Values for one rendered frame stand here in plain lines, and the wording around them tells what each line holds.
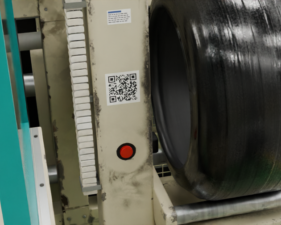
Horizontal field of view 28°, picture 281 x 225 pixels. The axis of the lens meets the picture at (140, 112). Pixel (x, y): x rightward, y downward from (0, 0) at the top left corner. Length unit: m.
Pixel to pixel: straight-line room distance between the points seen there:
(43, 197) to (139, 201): 0.62
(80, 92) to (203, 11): 0.32
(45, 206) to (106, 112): 0.52
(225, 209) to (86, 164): 0.35
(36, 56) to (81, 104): 0.84
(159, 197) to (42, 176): 0.55
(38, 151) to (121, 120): 0.40
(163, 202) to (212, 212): 0.13
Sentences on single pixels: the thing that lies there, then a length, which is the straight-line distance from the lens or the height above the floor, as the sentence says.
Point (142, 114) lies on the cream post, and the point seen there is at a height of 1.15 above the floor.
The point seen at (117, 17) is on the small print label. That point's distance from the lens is 1.17.
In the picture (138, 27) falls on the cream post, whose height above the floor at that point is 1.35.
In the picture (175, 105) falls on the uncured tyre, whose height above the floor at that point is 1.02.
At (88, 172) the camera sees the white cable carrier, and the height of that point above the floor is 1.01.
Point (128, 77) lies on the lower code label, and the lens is 1.22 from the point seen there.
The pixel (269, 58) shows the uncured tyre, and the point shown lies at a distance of 1.13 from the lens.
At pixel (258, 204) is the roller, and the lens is 1.40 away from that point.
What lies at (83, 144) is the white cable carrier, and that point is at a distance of 1.28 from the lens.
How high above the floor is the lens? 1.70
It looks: 25 degrees down
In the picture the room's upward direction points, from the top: 2 degrees counter-clockwise
